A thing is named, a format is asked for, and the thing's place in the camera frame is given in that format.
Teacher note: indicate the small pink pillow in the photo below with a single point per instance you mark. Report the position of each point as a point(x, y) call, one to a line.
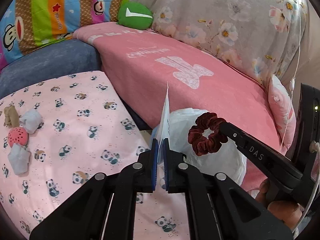
point(280, 105)

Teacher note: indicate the clear plastic packet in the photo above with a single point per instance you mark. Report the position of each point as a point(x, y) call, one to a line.
point(165, 120)

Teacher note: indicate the pink blanket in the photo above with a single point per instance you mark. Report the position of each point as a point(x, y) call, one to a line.
point(150, 80)

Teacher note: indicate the green plush cushion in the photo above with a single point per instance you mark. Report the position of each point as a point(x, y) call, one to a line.
point(135, 15)

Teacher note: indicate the white plastic bag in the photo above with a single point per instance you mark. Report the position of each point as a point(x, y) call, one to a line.
point(225, 165)

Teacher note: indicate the grey floral quilt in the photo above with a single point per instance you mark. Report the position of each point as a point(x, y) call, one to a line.
point(225, 10)

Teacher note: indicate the blue sofa cushion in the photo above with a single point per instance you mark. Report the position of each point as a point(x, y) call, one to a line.
point(50, 60)

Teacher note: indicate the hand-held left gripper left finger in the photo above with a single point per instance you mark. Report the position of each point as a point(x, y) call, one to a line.
point(154, 165)

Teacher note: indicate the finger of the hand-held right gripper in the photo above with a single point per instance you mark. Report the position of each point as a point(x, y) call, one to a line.
point(233, 135)

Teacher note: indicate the dark red velvet scrunchie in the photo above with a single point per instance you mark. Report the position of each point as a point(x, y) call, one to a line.
point(197, 143)

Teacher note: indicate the person's right hand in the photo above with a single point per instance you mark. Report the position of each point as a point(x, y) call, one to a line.
point(285, 210)

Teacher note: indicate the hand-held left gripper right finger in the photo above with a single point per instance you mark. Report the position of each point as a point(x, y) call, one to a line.
point(165, 165)

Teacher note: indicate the colourful monkey print pillow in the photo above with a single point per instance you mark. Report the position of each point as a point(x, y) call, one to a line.
point(50, 12)

